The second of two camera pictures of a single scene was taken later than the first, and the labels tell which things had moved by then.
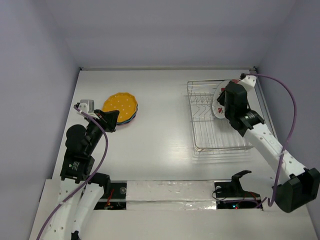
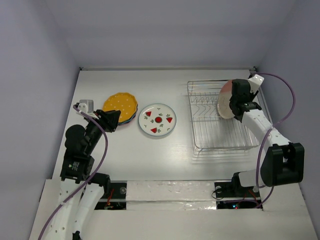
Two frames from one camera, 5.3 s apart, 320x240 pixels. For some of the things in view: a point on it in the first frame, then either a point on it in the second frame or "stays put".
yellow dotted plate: [125, 102] stays put
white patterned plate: [218, 108] to [157, 119]
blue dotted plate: [123, 122] stays put
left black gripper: [109, 118] stays put
